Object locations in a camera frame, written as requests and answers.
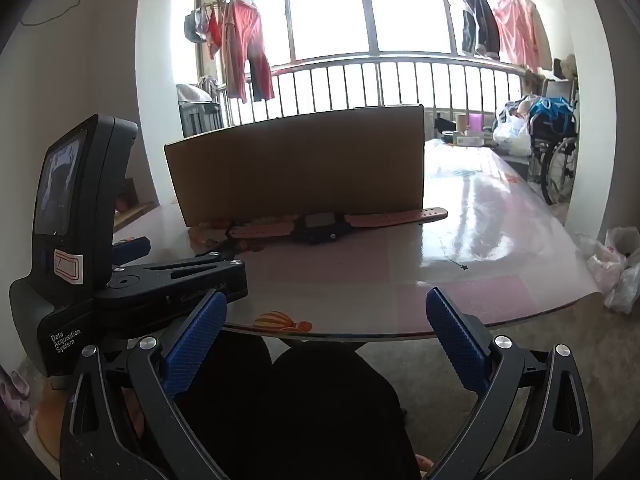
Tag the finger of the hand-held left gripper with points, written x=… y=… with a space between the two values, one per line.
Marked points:
x=134 y=248
x=200 y=267

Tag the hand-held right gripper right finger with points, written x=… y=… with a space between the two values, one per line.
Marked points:
x=455 y=345

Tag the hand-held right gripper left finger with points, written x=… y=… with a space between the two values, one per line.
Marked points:
x=195 y=345

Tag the black wristwatch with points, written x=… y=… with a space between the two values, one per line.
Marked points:
x=320 y=222

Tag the large cardboard box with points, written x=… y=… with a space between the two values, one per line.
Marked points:
x=300 y=170

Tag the grey metal cabinet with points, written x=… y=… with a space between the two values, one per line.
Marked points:
x=200 y=120

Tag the grey cloth bundle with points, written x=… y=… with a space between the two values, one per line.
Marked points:
x=192 y=92

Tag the crumpled white plastic bags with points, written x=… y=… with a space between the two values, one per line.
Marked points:
x=612 y=270

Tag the pair of pink slippers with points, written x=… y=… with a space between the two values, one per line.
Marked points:
x=12 y=395

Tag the flat white box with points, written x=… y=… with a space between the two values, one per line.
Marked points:
x=477 y=139

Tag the wheelchair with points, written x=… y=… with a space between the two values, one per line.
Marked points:
x=557 y=160

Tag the grey hanging garment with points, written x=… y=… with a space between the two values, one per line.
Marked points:
x=195 y=27

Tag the white plastic bag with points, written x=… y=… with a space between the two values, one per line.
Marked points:
x=512 y=132

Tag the black case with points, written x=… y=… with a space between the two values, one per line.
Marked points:
x=442 y=124

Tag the cardboard tube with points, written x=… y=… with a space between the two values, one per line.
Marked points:
x=460 y=123

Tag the purple box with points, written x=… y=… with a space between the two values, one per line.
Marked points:
x=475 y=123

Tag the red hanging garment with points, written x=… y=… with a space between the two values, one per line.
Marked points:
x=245 y=40

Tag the blue cloth bundle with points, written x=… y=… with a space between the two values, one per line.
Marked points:
x=550 y=107

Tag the metal balcony railing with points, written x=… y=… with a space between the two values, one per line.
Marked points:
x=375 y=58

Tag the large balcony window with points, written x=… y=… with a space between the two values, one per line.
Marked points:
x=325 y=10

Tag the beige hat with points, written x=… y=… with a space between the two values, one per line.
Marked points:
x=565 y=67

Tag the pink hanging shirt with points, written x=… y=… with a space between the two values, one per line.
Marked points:
x=520 y=30

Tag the dark hanging jacket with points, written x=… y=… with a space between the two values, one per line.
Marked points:
x=480 y=20

